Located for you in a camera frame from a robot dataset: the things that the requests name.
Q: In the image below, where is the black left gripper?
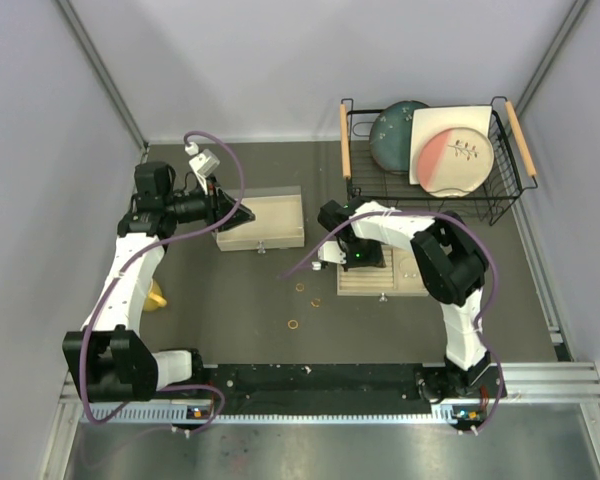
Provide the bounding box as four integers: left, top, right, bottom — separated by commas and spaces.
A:
163, 173, 254, 232

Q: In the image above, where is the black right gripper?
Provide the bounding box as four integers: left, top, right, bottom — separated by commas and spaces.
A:
340, 237, 386, 272

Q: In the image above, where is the silver pearl bangle bracelet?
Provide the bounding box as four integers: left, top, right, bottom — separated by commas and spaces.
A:
398, 255, 422, 279

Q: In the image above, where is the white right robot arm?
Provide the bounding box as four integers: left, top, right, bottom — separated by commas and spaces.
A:
314, 197, 491, 403

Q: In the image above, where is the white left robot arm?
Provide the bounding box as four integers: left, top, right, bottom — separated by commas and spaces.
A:
62, 150, 255, 403

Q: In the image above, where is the beige velvet jewelry tray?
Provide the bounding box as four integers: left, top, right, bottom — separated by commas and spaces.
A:
336, 246, 428, 297

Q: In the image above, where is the clear lidded beige box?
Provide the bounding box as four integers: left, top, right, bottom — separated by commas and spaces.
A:
215, 186, 305, 252

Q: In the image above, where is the yellow mug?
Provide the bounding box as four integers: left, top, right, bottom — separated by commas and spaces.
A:
143, 280, 168, 312

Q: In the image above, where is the dark green round plate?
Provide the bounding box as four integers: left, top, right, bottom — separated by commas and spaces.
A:
369, 100, 428, 175

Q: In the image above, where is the pink and cream round plate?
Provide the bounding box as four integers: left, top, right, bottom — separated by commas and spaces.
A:
416, 127, 494, 198

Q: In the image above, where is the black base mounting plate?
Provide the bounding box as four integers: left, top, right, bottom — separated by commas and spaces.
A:
184, 363, 498, 414

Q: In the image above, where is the white square plate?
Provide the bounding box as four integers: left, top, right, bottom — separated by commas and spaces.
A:
409, 105, 492, 185

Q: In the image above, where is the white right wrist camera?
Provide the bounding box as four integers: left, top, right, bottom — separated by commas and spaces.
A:
311, 241, 346, 271

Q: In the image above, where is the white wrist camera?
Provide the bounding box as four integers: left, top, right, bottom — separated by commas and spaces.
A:
184, 143, 220, 178
311, 241, 346, 271

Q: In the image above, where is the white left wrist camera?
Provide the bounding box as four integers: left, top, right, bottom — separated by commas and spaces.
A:
184, 143, 220, 178

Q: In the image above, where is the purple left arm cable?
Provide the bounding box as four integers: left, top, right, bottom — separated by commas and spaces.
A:
79, 130, 246, 436

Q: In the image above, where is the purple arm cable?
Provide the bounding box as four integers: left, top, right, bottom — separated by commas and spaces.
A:
79, 130, 246, 436
277, 209, 506, 435

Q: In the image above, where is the left wooden rack handle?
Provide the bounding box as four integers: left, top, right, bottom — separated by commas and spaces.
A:
339, 102, 351, 180

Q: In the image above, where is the wooden rack handle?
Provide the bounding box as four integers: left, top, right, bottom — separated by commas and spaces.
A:
504, 100, 537, 179
339, 102, 351, 180

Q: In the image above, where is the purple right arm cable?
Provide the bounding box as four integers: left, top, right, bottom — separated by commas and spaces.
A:
277, 209, 506, 435

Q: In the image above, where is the black wire dish rack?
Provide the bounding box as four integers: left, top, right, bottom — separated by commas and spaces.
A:
341, 98, 538, 226

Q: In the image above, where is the blue slotted cable duct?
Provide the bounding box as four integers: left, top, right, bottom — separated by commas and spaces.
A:
109, 401, 482, 425

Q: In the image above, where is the right wooden rack handle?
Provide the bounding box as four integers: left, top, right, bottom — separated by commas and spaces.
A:
504, 100, 537, 179

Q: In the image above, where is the aluminium frame rail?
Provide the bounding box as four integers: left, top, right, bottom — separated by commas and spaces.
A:
59, 362, 600, 406

